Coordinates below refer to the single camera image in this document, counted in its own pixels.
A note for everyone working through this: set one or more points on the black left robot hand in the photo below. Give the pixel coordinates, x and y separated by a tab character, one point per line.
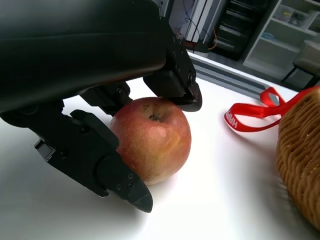
75	45

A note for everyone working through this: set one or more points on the red apple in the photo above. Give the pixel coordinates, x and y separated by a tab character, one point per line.
155	142

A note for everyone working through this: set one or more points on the brown wicker basket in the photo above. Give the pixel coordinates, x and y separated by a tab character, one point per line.
302	150

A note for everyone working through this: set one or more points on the black equipment rack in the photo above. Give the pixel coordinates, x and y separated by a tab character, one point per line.
237	25

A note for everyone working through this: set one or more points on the white shelving unit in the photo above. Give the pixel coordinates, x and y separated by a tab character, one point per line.
275	37

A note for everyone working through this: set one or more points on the grey chair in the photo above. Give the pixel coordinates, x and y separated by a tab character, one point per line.
307	57

